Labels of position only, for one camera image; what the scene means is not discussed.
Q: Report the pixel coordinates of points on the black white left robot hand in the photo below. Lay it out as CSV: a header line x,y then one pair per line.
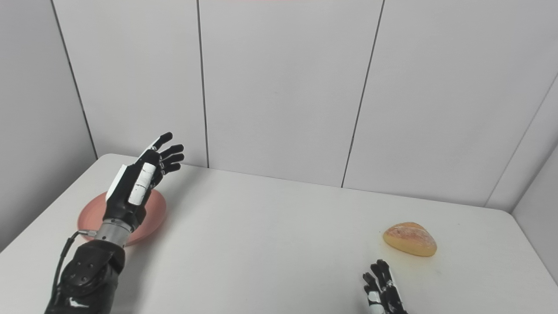
x,y
130,187

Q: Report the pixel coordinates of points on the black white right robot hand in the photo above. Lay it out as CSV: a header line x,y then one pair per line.
x,y
386,296

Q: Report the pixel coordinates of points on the pink round plate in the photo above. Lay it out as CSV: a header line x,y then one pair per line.
x,y
154,209

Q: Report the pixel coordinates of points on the golden bread roll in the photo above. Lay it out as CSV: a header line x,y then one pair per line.
x,y
409,239

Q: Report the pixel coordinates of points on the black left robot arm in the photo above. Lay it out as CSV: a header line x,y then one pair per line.
x,y
89,274

